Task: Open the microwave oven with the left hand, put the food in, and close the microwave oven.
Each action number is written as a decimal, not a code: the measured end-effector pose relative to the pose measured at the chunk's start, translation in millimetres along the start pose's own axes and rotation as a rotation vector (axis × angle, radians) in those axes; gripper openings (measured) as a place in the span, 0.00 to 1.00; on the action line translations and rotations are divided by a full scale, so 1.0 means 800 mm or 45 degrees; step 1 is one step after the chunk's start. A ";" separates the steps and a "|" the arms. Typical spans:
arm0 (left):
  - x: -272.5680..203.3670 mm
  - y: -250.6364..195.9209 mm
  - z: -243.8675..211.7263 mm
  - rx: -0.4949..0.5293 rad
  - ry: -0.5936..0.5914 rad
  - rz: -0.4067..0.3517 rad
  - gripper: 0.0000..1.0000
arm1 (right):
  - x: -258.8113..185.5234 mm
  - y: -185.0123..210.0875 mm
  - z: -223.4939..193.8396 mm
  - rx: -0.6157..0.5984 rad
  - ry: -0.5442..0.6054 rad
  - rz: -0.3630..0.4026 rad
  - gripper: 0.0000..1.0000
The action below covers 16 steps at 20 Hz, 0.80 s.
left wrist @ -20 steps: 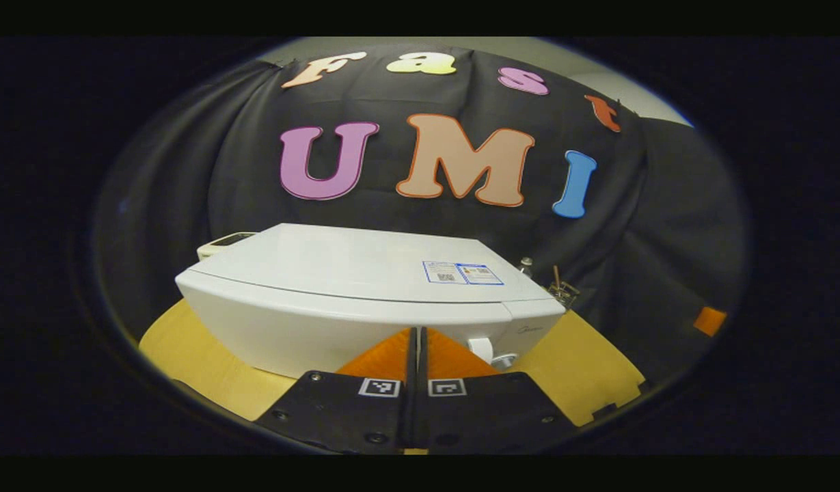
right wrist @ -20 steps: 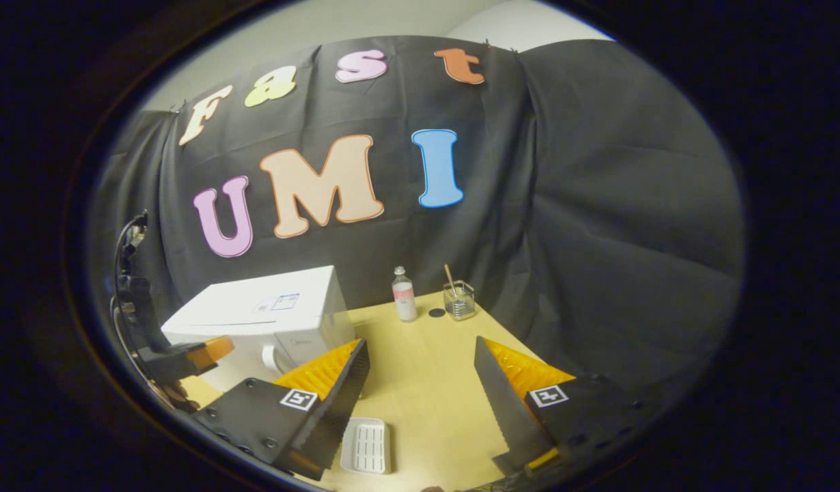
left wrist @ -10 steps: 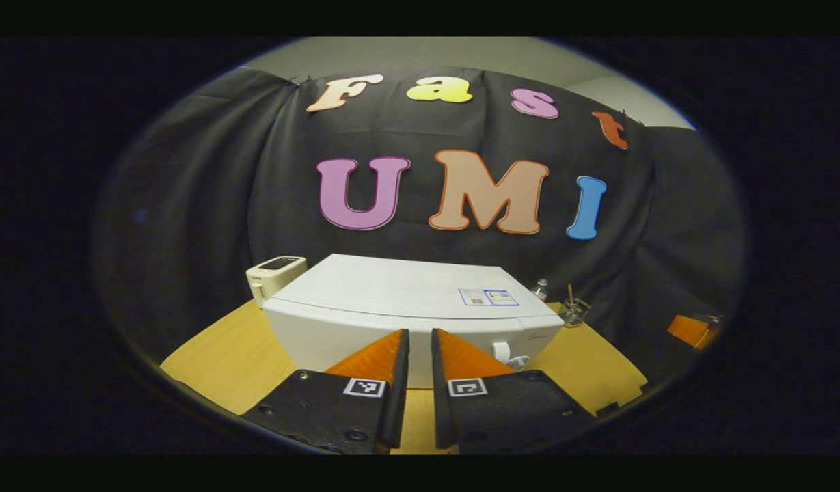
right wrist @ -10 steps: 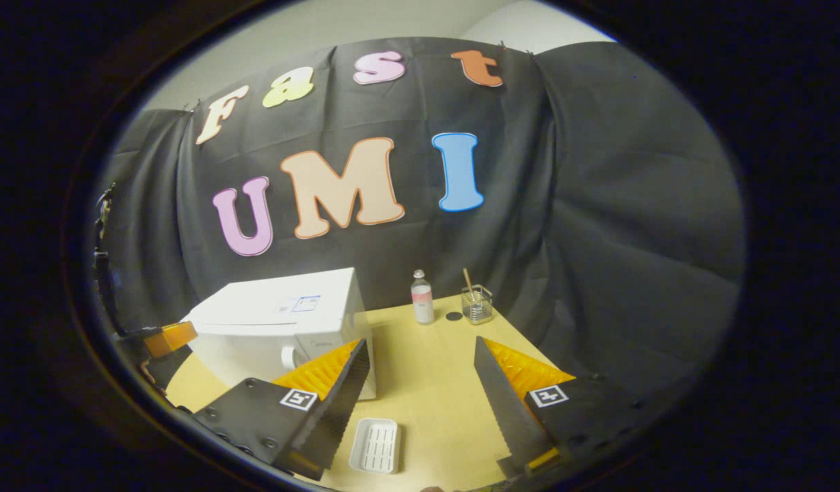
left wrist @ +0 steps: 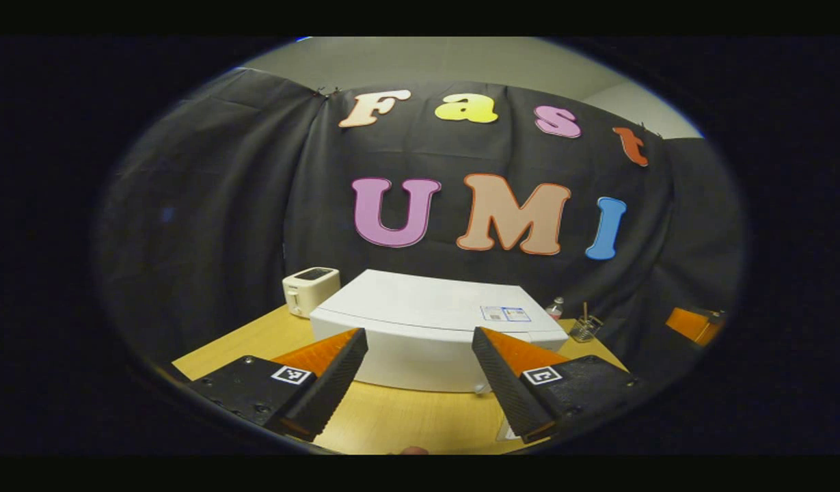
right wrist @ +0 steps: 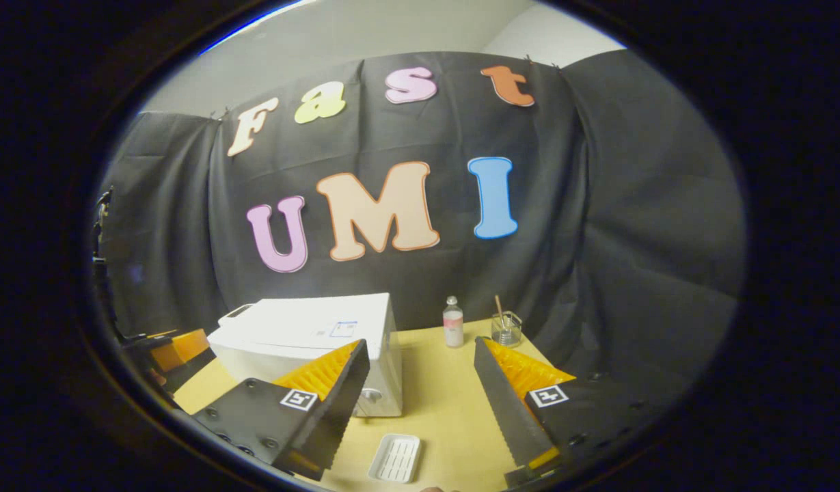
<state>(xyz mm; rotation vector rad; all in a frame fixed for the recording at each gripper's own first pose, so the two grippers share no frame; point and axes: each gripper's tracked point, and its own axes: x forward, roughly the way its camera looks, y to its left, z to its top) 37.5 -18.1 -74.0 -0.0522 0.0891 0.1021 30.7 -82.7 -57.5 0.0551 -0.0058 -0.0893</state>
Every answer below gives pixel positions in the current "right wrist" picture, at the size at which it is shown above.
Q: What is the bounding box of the white plastic tray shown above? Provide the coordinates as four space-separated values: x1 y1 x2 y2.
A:
368 434 422 484

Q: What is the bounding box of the black backdrop cloth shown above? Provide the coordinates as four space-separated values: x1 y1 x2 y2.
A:
95 51 747 411

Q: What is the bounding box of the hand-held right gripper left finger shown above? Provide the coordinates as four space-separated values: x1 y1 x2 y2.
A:
187 339 371 481

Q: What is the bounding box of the dark metal stand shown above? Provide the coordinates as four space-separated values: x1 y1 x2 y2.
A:
92 188 116 274

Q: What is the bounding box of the white microwave oven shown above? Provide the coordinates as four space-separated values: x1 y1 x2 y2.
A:
206 292 404 418

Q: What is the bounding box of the small clear bottle pink label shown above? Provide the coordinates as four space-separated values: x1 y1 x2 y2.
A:
442 295 465 349

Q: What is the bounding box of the clear glass jar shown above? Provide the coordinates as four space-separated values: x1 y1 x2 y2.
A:
491 311 523 348

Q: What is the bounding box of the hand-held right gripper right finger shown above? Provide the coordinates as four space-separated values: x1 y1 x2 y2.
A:
473 336 666 487

